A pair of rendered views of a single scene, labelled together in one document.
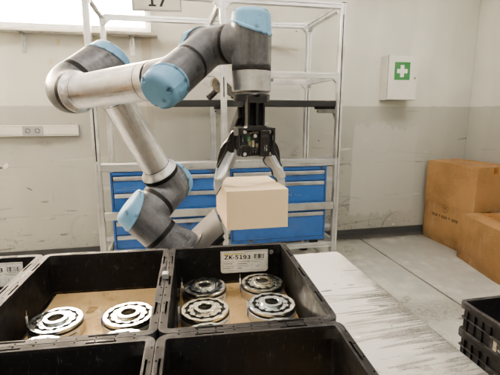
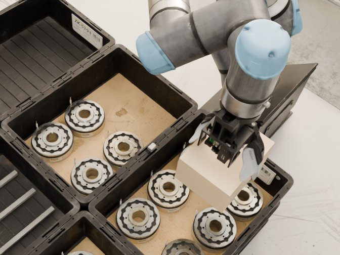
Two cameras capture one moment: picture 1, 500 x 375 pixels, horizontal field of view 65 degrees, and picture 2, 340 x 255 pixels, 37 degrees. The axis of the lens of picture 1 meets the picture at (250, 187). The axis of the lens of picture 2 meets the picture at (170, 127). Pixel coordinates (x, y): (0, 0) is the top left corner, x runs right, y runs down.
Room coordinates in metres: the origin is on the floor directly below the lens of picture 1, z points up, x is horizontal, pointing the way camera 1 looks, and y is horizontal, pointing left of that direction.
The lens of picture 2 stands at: (0.31, -0.27, 1.95)
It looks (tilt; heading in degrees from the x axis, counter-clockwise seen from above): 55 degrees down; 41
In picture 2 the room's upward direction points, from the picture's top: 11 degrees clockwise
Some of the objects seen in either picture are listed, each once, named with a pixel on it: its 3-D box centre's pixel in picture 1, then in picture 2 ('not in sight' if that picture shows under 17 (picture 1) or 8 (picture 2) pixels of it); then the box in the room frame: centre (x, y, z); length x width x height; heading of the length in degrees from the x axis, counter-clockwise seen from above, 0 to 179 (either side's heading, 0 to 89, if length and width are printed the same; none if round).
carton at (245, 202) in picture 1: (249, 200); (224, 160); (0.80, 0.00, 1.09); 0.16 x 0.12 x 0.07; 12
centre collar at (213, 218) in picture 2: (271, 302); (215, 226); (0.79, -0.05, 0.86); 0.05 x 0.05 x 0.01
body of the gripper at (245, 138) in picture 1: (252, 126); (232, 125); (0.77, 0.00, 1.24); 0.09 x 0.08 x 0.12; 12
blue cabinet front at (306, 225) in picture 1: (279, 205); not in sight; (2.76, -0.21, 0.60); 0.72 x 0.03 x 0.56; 102
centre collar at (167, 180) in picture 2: (204, 307); (169, 187); (0.76, 0.10, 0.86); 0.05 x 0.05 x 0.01
